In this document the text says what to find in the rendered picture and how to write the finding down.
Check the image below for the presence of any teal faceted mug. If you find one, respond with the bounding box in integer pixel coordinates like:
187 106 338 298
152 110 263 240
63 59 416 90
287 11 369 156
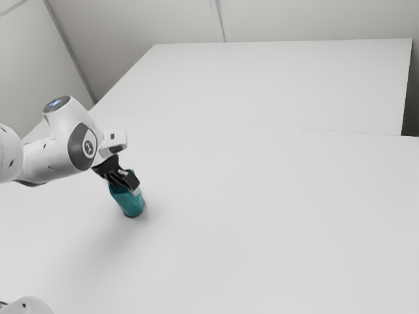
107 168 146 218

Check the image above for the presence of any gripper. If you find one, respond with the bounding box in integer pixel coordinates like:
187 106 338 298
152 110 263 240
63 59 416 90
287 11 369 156
91 155 141 202

